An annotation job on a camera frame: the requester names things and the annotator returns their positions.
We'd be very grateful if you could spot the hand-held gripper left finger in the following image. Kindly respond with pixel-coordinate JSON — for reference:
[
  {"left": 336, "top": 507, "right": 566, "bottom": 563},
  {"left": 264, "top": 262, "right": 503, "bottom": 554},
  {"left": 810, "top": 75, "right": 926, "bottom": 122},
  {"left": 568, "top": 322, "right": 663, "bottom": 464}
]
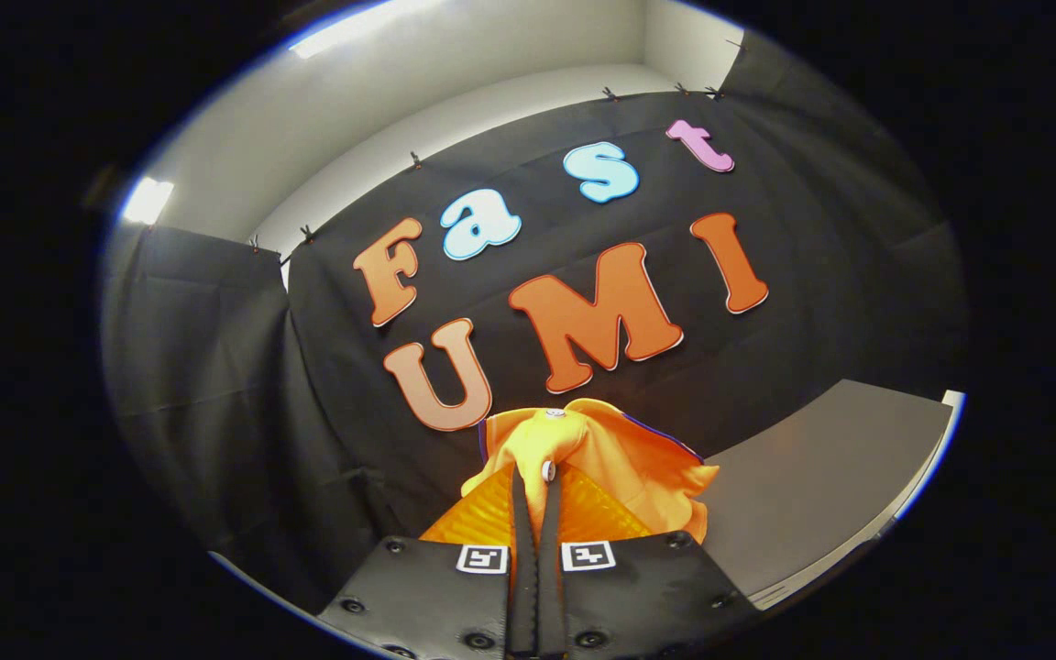
[{"left": 317, "top": 463, "right": 539, "bottom": 660}]

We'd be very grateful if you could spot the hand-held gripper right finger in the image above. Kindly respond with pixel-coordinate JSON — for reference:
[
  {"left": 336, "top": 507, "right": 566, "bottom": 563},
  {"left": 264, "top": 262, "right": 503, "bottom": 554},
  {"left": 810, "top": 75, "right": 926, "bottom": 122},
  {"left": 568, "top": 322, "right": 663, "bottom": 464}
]
[{"left": 536, "top": 463, "right": 760, "bottom": 660}]

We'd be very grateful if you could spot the yellow polo shirt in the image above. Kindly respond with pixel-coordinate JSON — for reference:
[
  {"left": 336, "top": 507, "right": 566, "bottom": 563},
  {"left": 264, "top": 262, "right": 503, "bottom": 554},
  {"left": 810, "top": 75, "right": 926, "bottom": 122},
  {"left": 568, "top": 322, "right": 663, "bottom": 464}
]
[{"left": 478, "top": 398, "right": 721, "bottom": 544}]

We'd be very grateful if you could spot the black backdrop cloth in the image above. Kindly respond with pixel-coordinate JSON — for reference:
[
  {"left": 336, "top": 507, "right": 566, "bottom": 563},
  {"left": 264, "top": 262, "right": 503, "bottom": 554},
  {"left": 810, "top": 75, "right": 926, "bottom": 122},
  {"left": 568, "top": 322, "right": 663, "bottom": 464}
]
[{"left": 102, "top": 37, "right": 969, "bottom": 617}]

